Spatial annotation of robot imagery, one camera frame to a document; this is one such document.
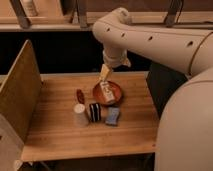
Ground black white striped eraser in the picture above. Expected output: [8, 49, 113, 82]
[89, 103, 101, 122]

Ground wooden background shelf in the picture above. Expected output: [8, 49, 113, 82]
[0, 0, 213, 25]

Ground white ceramic cup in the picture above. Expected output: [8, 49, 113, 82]
[74, 103, 89, 127]

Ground brown round plate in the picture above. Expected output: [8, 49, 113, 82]
[92, 81, 122, 106]

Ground red brown oval object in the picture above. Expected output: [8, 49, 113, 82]
[76, 89, 85, 104]

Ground left wooden side panel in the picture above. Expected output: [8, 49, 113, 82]
[0, 40, 42, 171]

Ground white bottle on shelf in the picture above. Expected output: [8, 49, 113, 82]
[23, 0, 38, 17]

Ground blue sponge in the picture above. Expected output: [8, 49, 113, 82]
[105, 107, 120, 126]

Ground white bottle on plate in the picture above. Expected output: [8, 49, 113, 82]
[99, 81, 115, 104]

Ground right dark side panel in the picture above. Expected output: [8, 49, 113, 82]
[146, 62, 187, 117]

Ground beige gripper wrist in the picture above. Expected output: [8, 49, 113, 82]
[99, 50, 131, 81]

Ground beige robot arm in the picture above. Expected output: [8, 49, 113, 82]
[93, 8, 213, 171]

